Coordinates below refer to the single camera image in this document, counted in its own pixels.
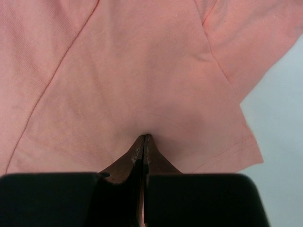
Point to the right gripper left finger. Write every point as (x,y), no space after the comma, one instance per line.
(110,198)

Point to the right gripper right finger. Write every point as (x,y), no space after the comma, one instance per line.
(174,199)

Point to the pink polo shirt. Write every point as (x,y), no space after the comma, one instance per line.
(80,80)

